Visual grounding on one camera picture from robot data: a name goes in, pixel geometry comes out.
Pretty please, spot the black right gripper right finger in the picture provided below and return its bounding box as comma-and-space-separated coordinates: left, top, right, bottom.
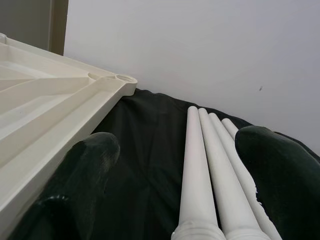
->
234, 125, 320, 240

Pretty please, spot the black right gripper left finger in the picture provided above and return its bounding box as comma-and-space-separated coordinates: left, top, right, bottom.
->
7, 131, 121, 240

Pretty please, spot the white tapered table leg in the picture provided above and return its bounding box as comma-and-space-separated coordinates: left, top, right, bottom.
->
172, 106, 227, 240
208, 112, 283, 240
198, 108, 266, 240
221, 118, 240, 136

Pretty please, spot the white plastic children table top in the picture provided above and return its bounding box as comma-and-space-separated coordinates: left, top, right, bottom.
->
0, 33, 138, 227

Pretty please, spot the black table cloth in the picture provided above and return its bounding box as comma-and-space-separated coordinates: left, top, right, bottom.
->
7, 87, 320, 240

